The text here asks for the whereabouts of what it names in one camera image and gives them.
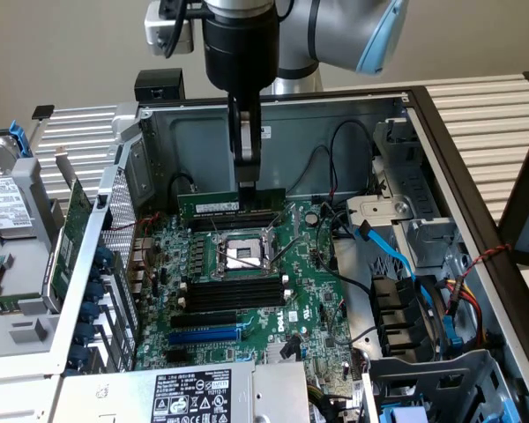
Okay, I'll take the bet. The metal socket cover frame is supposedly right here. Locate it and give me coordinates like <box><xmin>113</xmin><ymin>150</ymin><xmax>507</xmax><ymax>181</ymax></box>
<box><xmin>265</xmin><ymin>201</ymin><xmax>302</xmax><ymax>265</ymax></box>

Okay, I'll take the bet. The thin metal locking lever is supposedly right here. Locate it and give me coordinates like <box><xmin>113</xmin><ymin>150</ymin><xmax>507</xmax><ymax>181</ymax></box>
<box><xmin>271</xmin><ymin>239</ymin><xmax>310</xmax><ymax>268</ymax></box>
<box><xmin>213</xmin><ymin>247</ymin><xmax>268</xmax><ymax>271</ymax></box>
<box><xmin>206</xmin><ymin>217</ymin><xmax>224</xmax><ymax>242</ymax></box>

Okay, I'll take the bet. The long blue expansion slot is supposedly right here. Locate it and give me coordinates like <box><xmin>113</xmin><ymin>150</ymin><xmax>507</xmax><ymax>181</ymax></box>
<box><xmin>167</xmin><ymin>327</ymin><xmax>242</xmax><ymax>347</ymax></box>

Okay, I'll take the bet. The green Dell motherboard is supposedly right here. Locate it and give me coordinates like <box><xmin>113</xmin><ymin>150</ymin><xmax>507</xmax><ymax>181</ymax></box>
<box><xmin>134</xmin><ymin>200</ymin><xmax>358</xmax><ymax>397</ymax></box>

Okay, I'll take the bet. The thin red wire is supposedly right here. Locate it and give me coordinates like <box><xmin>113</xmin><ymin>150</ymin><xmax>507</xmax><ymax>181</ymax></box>
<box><xmin>103</xmin><ymin>211</ymin><xmax>165</xmax><ymax>234</ymax></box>

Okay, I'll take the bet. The blue disk tray handle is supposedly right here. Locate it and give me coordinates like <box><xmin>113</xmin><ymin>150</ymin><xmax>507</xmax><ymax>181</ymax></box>
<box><xmin>381</xmin><ymin>404</ymin><xmax>428</xmax><ymax>423</ymax></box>

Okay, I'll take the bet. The black plug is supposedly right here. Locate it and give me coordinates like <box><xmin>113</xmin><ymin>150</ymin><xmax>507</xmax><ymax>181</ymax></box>
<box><xmin>280</xmin><ymin>333</ymin><xmax>302</xmax><ymax>360</ymax></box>

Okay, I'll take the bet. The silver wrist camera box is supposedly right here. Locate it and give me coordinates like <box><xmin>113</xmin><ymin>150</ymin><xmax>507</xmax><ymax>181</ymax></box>
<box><xmin>143</xmin><ymin>4</ymin><xmax>196</xmax><ymax>57</ymax></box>

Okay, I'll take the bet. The grey parts rack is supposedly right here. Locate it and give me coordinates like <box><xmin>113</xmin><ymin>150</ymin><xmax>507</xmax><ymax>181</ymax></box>
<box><xmin>0</xmin><ymin>153</ymin><xmax>67</xmax><ymax>359</ymax></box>

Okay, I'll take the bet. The open black silver PC case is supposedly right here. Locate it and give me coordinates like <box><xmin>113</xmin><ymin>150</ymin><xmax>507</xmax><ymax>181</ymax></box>
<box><xmin>48</xmin><ymin>85</ymin><xmax>529</xmax><ymax>423</ymax></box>

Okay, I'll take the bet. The silver drive latch bracket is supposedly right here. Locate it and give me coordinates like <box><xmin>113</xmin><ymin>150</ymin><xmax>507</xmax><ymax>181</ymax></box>
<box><xmin>346</xmin><ymin>196</ymin><xmax>414</xmax><ymax>226</ymax></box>

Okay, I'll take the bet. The silver hard disk white label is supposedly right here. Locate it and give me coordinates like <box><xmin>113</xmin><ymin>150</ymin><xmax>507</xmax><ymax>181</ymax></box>
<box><xmin>0</xmin><ymin>131</ymin><xmax>34</xmax><ymax>240</ymax></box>

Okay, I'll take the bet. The blue disk carrier rail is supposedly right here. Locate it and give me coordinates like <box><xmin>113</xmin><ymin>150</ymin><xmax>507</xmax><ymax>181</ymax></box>
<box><xmin>7</xmin><ymin>118</ymin><xmax>33</xmax><ymax>159</ymax></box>

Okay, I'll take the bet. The yellow red power wire bundle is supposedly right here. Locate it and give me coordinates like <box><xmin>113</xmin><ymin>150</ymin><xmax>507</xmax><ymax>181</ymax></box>
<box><xmin>438</xmin><ymin>276</ymin><xmax>488</xmax><ymax>349</ymax></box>

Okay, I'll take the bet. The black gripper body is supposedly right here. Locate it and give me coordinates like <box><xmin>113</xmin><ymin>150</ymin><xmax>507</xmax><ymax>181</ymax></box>
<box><xmin>202</xmin><ymin>9</ymin><xmax>279</xmax><ymax>96</ymax></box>

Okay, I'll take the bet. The silver CPU socket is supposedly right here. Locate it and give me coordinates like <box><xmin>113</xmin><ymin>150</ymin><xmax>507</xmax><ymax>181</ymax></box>
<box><xmin>211</xmin><ymin>231</ymin><xmax>277</xmax><ymax>281</ymax></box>

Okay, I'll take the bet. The blue plastic fan clip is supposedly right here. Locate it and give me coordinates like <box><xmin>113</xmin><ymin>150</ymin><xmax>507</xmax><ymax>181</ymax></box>
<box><xmin>441</xmin><ymin>313</ymin><xmax>465</xmax><ymax>350</ymax></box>

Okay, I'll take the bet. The thin black looped wire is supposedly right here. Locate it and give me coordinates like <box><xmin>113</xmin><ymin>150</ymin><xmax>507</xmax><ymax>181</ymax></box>
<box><xmin>328</xmin><ymin>118</ymin><xmax>376</xmax><ymax>195</ymax></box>
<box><xmin>284</xmin><ymin>144</ymin><xmax>339</xmax><ymax>199</ymax></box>

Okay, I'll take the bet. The grey metal disk bay cage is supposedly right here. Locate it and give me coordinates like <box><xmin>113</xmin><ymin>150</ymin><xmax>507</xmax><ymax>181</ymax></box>
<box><xmin>363</xmin><ymin>347</ymin><xmax>515</xmax><ymax>423</ymax></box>

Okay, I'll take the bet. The black wire with plug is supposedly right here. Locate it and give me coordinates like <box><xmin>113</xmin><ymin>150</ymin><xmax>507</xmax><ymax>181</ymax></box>
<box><xmin>169</xmin><ymin>173</ymin><xmax>200</xmax><ymax>197</ymax></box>

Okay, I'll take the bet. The green RAM stick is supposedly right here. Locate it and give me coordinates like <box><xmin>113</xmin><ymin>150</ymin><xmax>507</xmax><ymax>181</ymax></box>
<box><xmin>0</xmin><ymin>293</ymin><xmax>44</xmax><ymax>315</ymax></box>
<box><xmin>177</xmin><ymin>188</ymin><xmax>287</xmax><ymax>220</ymax></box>

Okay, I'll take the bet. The thick black wire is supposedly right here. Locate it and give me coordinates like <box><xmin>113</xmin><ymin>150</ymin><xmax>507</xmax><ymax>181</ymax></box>
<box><xmin>315</xmin><ymin>200</ymin><xmax>374</xmax><ymax>294</ymax></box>

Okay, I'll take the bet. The black camera cable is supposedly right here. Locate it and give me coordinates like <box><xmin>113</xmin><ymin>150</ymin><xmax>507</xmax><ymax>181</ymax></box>
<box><xmin>163</xmin><ymin>0</ymin><xmax>191</xmax><ymax>60</ymax></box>

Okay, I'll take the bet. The flat blue disk wire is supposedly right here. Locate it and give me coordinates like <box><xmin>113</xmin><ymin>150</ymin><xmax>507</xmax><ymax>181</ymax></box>
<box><xmin>354</xmin><ymin>221</ymin><xmax>436</xmax><ymax>309</ymax></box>

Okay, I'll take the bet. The silver power supply unit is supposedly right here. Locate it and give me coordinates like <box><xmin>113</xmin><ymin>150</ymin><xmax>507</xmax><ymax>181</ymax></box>
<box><xmin>48</xmin><ymin>357</ymin><xmax>312</xmax><ymax>423</ymax></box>

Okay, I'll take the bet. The red black twisted wire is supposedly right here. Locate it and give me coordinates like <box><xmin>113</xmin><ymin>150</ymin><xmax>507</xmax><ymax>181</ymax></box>
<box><xmin>460</xmin><ymin>242</ymin><xmax>513</xmax><ymax>283</ymax></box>

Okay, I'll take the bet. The black fan shroud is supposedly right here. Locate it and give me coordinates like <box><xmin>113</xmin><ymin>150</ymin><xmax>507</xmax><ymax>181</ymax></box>
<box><xmin>369</xmin><ymin>273</ymin><xmax>444</xmax><ymax>359</ymax></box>

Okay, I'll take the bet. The blue plastic tab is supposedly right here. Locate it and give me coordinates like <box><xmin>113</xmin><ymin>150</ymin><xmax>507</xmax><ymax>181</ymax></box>
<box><xmin>501</xmin><ymin>398</ymin><xmax>519</xmax><ymax>423</ymax></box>

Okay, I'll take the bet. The silver metal disk bay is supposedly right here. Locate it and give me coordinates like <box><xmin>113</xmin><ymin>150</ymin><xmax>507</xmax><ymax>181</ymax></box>
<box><xmin>372</xmin><ymin>117</ymin><xmax>465</xmax><ymax>269</ymax></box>

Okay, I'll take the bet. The silver rear port block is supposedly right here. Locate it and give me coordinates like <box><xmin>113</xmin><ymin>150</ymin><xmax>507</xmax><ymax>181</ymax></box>
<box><xmin>129</xmin><ymin>236</ymin><xmax>154</xmax><ymax>295</ymax></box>

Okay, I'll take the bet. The black box with port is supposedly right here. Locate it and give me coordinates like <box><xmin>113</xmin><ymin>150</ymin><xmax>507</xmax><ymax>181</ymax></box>
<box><xmin>133</xmin><ymin>68</ymin><xmax>187</xmax><ymax>102</ymax></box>

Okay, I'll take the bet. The long black expansion slot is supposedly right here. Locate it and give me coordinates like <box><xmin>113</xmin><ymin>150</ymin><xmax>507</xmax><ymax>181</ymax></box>
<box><xmin>170</xmin><ymin>310</ymin><xmax>239</xmax><ymax>330</ymax></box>

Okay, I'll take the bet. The silver chipset heat sink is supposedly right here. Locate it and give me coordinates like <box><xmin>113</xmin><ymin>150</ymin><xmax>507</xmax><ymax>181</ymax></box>
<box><xmin>265</xmin><ymin>341</ymin><xmax>302</xmax><ymax>365</ymax></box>

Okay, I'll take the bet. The yellow black wire bundle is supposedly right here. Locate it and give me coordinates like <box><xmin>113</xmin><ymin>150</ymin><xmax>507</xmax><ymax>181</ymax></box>
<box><xmin>307</xmin><ymin>381</ymin><xmax>340</xmax><ymax>423</ymax></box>

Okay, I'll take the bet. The green graphics card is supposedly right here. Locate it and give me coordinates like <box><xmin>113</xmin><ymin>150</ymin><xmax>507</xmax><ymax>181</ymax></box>
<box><xmin>41</xmin><ymin>145</ymin><xmax>94</xmax><ymax>316</ymax></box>

